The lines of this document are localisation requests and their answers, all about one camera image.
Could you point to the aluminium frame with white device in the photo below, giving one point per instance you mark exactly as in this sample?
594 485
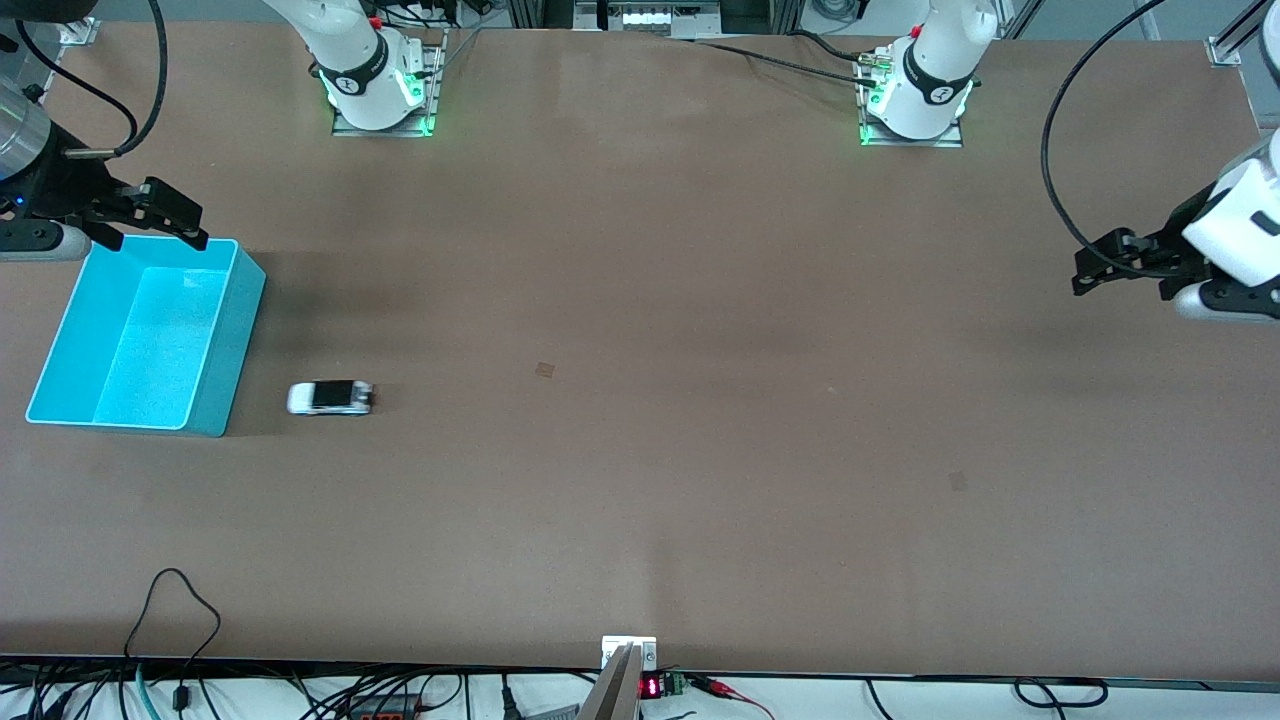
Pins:
660 18

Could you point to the red and black clip leads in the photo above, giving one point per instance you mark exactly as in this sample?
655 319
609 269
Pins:
730 692

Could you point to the grey metal mount bar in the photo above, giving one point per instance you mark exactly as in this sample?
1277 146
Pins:
612 690

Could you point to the small aluminium corner bracket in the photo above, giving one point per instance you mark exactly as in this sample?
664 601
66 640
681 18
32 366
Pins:
78 30

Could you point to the cyan plastic bin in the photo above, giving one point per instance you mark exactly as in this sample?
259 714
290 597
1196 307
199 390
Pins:
150 340

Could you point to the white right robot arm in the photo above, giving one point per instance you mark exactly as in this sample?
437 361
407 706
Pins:
350 60

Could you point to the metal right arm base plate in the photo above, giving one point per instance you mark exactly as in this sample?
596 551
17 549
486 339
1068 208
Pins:
430 80

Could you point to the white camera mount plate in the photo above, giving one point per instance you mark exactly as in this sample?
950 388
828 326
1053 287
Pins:
630 646

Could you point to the orange connector block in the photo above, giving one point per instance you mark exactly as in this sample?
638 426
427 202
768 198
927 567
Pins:
385 712

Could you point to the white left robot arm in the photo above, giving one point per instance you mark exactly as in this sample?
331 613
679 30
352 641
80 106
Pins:
930 80

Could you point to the red digit display module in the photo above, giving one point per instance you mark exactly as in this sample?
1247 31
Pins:
653 686

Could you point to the aluminium profile bracket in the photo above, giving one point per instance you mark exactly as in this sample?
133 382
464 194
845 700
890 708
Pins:
1228 50

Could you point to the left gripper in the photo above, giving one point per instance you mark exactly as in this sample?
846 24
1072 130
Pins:
1168 245

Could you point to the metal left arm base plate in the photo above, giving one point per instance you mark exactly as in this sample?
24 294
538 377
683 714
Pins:
945 138

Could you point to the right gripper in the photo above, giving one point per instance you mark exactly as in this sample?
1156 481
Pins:
62 188

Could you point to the white jeep toy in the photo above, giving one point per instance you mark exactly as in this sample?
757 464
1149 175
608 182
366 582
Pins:
330 398

